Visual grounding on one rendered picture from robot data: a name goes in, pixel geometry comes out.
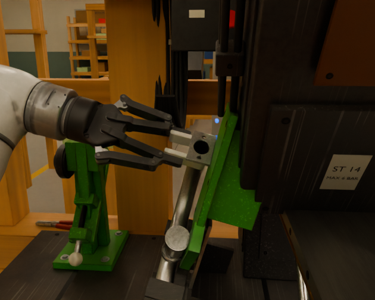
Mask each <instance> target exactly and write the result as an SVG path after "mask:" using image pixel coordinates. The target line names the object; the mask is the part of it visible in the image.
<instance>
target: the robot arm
mask: <svg viewBox="0 0 375 300"><path fill-rule="evenodd" d="M120 110H122V111H124V112H126V111H127V112H129V113H131V114H133V115H136V116H138V117H141V118H144V119H145V120H143V119H138V118H133V117H132V116H129V115H123V114H122V113H121V111H120ZM27 132H30V133H33V134H34V135H41V136H44V137H47V138H51V139H55V140H59V141H61V140H64V139H66V138H67V139H70V140H74V141H76V142H80V143H85V144H89V145H90V146H91V147H92V148H94V149H95V160H96V163H97V165H104V164H115V165H121V166H125V167H130V168H136V169H140V170H146V171H155V170H156V169H157V167H158V166H159V165H162V164H167V165H170V166H173V167H177V168H181V167H182V165H186V166H189V167H192V168H196V169H198V170H203V169H204V165H201V164H197V163H195V162H190V161H186V156H187V154H185V153H183V152H179V151H175V150H173V149H169V148H165V150H164V152H163V151H161V150H159V149H157V148H154V147H152V146H149V145H147V144H145V143H143V142H140V141H138V140H136V139H133V138H131V137H128V135H126V134H125V132H141V133H148V134H153V135H160V136H167V137H170V138H169V141H170V142H174V143H178V144H181V145H185V146H189V145H190V141H191V138H192V135H191V132H190V131H189V130H185V129H181V128H178V127H175V126H173V123H172V116H171V115H170V114H167V113H165V112H162V111H159V110H156V109H154V108H151V107H149V106H146V105H144V104H140V103H138V102H135V101H133V100H131V99H130V98H129V97H128V96H127V95H125V94H122V95H120V100H119V101H117V102H116V103H115V104H102V103H100V102H98V101H96V100H93V99H89V98H85V97H82V96H78V94H77V92H76V91H75V90H72V89H69V88H66V87H62V86H58V85H55V84H53V83H50V82H44V81H42V80H40V79H38V78H36V77H35V76H33V75H31V74H30V73H27V72H25V71H22V70H19V69H16V68H13V67H9V66H6V65H1V64H0V181H1V179H2V177H3V175H4V173H5V170H6V169H7V165H8V162H9V159H10V156H11V154H12V152H13V150H14V148H15V147H16V145H17V144H18V143H19V141H21V139H22V138H23V137H24V136H25V135H26V134H27ZM113 145H114V146H117V147H119V148H121V149H127V150H129V151H131V152H134V153H135V154H138V155H141V156H142V157H141V156H137V155H131V154H125V153H121V152H115V151H109V150H107V149H105V148H107V147H109V146H113Z"/></svg>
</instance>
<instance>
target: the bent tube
mask: <svg viewBox="0 0 375 300"><path fill-rule="evenodd" d="M203 137H204V138H205V139H203ZM216 138H217V137H216V136H214V135H209V134H207V133H203V132H199V131H196V130H194V131H193V134H192V138H191V141H190V145H189V149H188V152H187V156H186V161H190V162H193V163H197V164H201V165H205V166H208V167H209V166H210V164H211V159H212V155H213V151H214V146H215V142H216ZM197 157H198V158H200V160H199V159H197ZM201 173H202V170H198V169H196V168H192V167H189V166H186V170H185V174H184V177H183V181H182V185H181V188H180V192H179V195H178V199H177V202H176V206H175V209H174V213H173V217H172V220H171V224H170V228H171V227H173V226H182V227H184V228H185V229H186V226H187V223H188V219H189V214H190V211H191V208H192V204H193V199H194V197H195V193H196V189H197V186H198V183H199V179H200V176H201ZM176 267H177V263H169V262H167V261H165V260H164V259H163V257H161V261H160V264H159V267H158V271H157V275H156V279H160V280H163V281H166V282H170V283H173V279H174V275H175V272H176Z"/></svg>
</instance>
